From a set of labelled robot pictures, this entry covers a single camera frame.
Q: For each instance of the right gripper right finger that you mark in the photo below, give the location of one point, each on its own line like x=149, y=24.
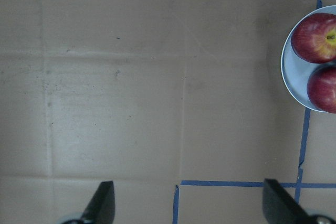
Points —
x=280, y=207

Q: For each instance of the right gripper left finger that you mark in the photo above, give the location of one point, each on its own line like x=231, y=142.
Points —
x=101, y=208

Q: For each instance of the red apple plate left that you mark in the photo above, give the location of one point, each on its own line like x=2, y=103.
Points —
x=321, y=89

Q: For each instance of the red apple plate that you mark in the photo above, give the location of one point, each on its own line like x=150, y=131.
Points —
x=313, y=39
x=321, y=89

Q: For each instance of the light blue plate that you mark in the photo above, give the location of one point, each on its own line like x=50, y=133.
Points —
x=296, y=73

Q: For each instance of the red apple plate front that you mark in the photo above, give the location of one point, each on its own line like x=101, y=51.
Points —
x=313, y=39

